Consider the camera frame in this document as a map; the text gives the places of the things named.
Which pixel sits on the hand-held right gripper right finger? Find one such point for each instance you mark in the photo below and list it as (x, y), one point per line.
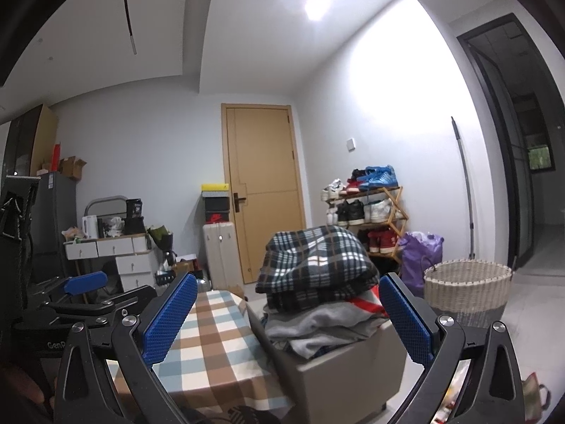
(408, 322)

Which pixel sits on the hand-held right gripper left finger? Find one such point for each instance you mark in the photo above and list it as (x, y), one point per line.
(170, 318)

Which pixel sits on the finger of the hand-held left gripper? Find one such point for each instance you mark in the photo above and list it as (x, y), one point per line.
(86, 283)
(123, 300)

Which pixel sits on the grey storage box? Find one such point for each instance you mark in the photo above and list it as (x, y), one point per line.
(344, 380)

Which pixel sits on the plaid fleece garment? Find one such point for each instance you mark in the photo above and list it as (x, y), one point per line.
(318, 256)

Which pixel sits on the person's left hand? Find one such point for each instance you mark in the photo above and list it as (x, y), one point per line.
(20, 388)

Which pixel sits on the white drawer desk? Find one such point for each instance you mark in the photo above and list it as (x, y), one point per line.
(128, 267)

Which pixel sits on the black box with lights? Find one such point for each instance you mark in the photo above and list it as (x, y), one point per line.
(163, 278)

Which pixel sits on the checkered bed sheet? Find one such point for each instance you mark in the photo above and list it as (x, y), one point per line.
(207, 340)

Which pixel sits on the red white garment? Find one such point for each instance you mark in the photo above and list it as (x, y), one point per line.
(368, 302)

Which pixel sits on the brown cardboard box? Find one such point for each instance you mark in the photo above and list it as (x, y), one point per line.
(183, 267)

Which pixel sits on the white electric kettle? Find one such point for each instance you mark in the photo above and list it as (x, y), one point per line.
(89, 227)

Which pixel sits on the purple bag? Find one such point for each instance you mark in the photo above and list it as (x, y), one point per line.
(415, 265)

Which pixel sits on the black thermos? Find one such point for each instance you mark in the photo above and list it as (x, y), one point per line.
(101, 227)

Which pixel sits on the grey refrigerator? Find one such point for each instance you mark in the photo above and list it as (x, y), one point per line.
(53, 229)

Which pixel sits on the white plastic bag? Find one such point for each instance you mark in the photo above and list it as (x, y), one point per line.
(117, 225)

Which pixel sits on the wicker laundry basket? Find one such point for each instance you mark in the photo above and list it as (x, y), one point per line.
(468, 291)

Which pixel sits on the arched mirror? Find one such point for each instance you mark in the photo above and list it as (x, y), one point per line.
(106, 205)

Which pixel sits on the beige suitcase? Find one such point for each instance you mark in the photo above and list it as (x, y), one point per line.
(220, 251)

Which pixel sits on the black bucket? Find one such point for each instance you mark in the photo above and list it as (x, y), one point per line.
(133, 207)

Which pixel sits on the grey sweatshirt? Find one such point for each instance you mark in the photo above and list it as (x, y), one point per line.
(318, 322)

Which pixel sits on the wooden shoe rack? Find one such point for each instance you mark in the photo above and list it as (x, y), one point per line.
(401, 229)

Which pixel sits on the black shoe box red logo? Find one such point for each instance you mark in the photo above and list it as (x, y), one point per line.
(216, 217)

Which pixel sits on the grey mop pole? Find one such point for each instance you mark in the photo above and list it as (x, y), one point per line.
(471, 229)

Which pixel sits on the small open cardboard box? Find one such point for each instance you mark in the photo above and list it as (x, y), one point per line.
(70, 168)

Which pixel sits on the black patterned cloth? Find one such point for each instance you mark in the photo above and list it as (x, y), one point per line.
(242, 415)

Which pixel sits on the yellow lid shoe box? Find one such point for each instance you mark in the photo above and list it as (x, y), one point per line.
(215, 187)

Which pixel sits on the shoe rack with shoes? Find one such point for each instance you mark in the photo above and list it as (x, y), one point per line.
(375, 175)

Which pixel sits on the large cardboard box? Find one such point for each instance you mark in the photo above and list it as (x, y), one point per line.
(46, 137)

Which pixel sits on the dark glass wardrobe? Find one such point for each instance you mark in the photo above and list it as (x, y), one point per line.
(22, 141)

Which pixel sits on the wooden door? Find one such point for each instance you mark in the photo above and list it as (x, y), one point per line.
(265, 163)

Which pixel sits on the black framed glass door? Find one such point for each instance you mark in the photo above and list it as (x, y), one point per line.
(503, 150)

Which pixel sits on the white light switch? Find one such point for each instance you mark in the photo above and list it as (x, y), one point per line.
(350, 144)

